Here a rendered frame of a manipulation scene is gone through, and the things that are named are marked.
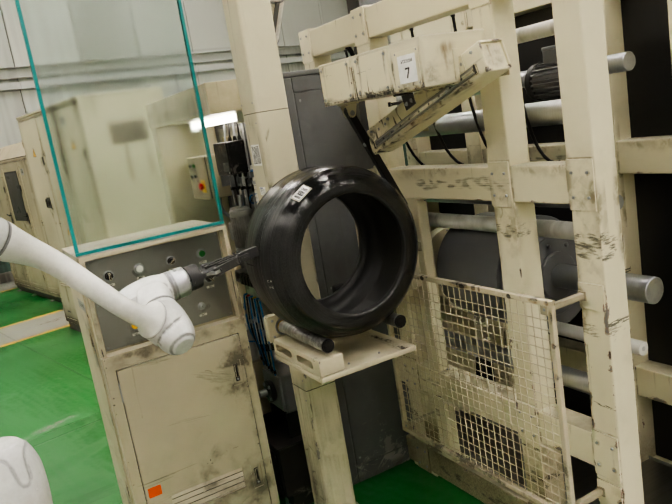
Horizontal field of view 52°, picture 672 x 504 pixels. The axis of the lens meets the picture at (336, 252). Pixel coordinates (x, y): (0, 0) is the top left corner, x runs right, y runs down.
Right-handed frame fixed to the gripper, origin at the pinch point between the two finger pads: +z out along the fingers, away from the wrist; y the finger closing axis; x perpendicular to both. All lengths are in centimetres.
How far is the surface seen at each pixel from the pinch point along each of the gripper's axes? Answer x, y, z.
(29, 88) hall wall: -141, 950, 84
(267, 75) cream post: -50, 26, 37
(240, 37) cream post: -64, 28, 32
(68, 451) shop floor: 114, 206, -68
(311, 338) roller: 33.4, -2.5, 10.6
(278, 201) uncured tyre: -12.5, -3.3, 13.8
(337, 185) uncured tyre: -12.0, -11.5, 30.8
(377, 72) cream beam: -41, -13, 55
